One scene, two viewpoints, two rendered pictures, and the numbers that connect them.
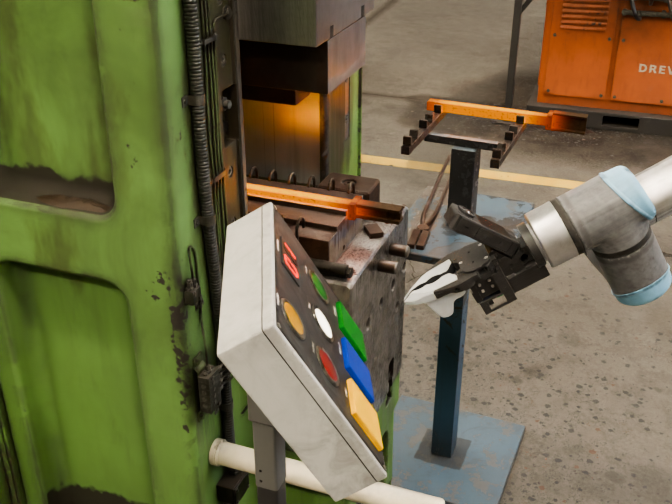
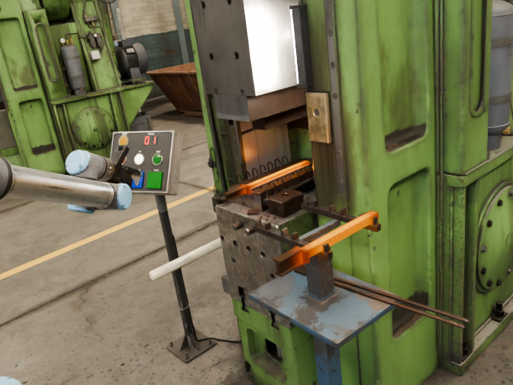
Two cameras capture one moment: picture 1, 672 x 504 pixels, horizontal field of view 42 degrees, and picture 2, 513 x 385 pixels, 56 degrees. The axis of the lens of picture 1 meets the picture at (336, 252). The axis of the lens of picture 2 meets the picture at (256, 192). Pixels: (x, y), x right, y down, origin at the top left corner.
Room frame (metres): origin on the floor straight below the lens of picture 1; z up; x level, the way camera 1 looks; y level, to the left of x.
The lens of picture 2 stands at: (2.53, -1.56, 1.64)
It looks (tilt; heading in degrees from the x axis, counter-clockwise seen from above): 20 degrees down; 120
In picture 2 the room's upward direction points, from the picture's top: 8 degrees counter-clockwise
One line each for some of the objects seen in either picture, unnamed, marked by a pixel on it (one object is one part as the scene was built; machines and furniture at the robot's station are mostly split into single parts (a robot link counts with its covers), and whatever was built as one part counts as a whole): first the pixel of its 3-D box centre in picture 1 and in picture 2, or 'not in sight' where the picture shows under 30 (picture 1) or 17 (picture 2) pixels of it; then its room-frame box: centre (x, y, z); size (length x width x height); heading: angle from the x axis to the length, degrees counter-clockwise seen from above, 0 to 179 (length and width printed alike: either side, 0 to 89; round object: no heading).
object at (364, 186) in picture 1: (348, 195); (286, 202); (1.75, -0.03, 0.95); 0.12 x 0.08 x 0.06; 69
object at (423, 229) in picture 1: (436, 196); (371, 292); (2.14, -0.27, 0.77); 0.60 x 0.04 x 0.01; 164
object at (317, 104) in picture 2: not in sight; (318, 118); (1.91, -0.01, 1.27); 0.09 x 0.02 x 0.17; 159
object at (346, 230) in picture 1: (252, 213); (282, 180); (1.64, 0.17, 0.96); 0.42 x 0.20 x 0.09; 69
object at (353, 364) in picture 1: (354, 371); (137, 179); (1.02, -0.03, 1.01); 0.07 x 0.05 x 0.07; 4
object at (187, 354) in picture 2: not in sight; (189, 338); (1.01, 0.10, 0.05); 0.22 x 0.22 x 0.09; 69
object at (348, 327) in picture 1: (348, 332); (155, 180); (1.12, -0.02, 1.01); 0.07 x 0.05 x 0.07; 4
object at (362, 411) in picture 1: (361, 415); not in sight; (0.92, -0.03, 1.01); 0.07 x 0.05 x 0.07; 4
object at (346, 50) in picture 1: (243, 42); (271, 95); (1.64, 0.17, 1.32); 0.42 x 0.20 x 0.10; 69
